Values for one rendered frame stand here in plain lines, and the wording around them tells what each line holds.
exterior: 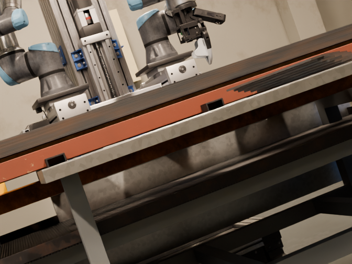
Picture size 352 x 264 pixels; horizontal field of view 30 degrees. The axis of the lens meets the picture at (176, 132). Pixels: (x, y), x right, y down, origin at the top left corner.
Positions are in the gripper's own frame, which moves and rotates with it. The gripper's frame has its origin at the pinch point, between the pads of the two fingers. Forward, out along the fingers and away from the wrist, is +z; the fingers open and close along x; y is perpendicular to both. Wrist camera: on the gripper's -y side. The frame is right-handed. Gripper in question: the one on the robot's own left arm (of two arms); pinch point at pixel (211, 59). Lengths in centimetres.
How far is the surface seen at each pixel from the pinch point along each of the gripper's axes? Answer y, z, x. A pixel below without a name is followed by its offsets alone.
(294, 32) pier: -224, -31, -377
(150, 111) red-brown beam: 33.6, 11.0, 34.1
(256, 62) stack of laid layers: 0.7, 7.5, 37.1
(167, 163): 17, 30, -41
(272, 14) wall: -215, -56, -390
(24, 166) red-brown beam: 70, 14, 37
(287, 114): -38, 28, -41
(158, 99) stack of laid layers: 31.0, 8.8, 37.1
